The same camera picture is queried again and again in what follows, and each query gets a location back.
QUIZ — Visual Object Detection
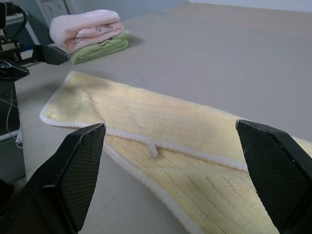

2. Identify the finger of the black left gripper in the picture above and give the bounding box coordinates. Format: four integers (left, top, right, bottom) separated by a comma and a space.
33, 44, 71, 66
0, 60, 30, 82

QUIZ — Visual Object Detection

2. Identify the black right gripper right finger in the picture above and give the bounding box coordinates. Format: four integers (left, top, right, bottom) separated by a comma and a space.
235, 119, 312, 234

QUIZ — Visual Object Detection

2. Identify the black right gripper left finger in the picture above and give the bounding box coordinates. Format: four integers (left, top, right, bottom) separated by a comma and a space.
0, 123, 106, 234

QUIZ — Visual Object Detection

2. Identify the yellow towel with white trim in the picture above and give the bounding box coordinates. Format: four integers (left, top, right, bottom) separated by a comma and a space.
39, 70, 312, 234

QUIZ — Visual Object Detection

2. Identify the folded pink towel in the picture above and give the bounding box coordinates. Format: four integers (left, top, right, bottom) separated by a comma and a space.
49, 9, 124, 54

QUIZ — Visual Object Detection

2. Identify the folded green towel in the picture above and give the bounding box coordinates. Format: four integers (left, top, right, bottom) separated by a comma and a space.
70, 31, 131, 65

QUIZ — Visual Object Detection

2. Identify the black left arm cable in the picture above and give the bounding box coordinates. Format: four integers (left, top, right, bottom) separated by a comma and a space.
7, 3, 29, 43

